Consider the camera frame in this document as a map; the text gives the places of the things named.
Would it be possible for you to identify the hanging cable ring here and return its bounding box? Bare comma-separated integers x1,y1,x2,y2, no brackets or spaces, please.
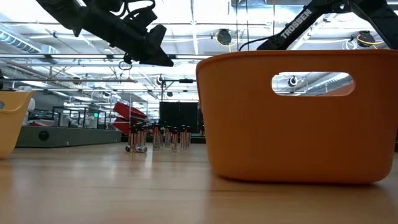
118,60,134,72

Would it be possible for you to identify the yellow plastic bin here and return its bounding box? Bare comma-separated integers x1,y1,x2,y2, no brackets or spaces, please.
0,90,35,159

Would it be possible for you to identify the distant black framed workcell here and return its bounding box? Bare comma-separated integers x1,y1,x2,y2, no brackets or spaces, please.
52,105,108,129

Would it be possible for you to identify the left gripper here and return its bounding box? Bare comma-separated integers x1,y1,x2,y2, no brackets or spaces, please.
74,0,175,68

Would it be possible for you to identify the black metal frame stand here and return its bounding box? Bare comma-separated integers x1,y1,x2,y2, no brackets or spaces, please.
160,78,200,103

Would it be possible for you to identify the orange plastic bin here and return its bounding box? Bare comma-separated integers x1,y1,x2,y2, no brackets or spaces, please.
195,49,398,184

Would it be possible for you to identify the red tilted storage bin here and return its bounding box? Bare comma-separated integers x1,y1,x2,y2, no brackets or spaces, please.
112,117,147,136
113,101,148,123

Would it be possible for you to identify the black backdrop panel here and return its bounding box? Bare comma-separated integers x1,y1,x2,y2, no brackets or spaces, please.
159,101,200,138

